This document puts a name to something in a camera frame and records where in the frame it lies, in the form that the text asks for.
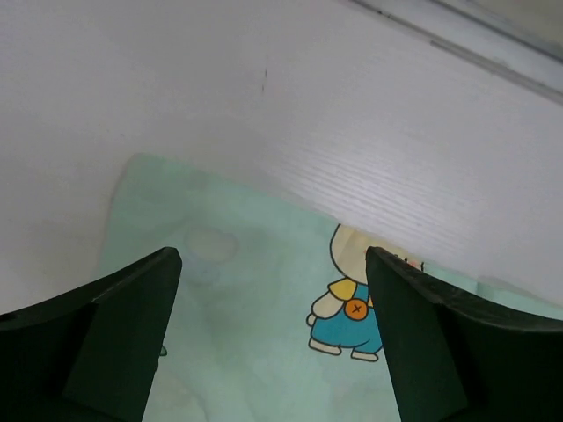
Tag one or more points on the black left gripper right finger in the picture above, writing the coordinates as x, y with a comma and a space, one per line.
454, 356

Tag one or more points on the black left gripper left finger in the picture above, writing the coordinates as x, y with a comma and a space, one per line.
90, 354

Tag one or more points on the mint green cartoon cloth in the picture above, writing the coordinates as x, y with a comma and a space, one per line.
272, 320

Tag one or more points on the aluminium table edge rail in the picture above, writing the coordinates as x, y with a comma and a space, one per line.
470, 32

